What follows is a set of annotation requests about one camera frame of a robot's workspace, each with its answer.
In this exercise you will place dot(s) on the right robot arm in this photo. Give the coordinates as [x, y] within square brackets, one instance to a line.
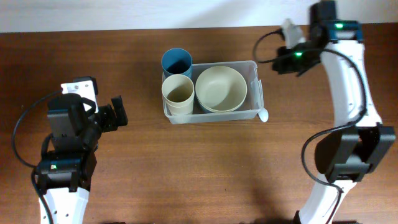
[358, 141]

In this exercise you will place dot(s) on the blue bowl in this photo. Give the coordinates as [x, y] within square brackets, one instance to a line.
[203, 108]

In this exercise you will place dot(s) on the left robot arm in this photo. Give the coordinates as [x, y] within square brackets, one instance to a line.
[62, 178]

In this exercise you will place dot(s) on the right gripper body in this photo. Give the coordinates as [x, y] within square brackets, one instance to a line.
[293, 64]

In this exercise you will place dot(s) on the clear plastic storage container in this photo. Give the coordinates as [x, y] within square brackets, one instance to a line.
[250, 108]

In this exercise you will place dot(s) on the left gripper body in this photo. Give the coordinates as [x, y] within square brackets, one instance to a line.
[105, 120]

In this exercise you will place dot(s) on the cream bowl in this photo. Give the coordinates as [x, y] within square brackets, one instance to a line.
[221, 103]
[220, 80]

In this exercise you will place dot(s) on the white plastic spoon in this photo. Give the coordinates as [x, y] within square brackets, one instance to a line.
[263, 113]

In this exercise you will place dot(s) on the cream cup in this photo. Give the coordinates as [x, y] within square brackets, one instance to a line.
[178, 90]
[182, 110]

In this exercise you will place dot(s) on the blue cup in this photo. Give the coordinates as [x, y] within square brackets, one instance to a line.
[177, 61]

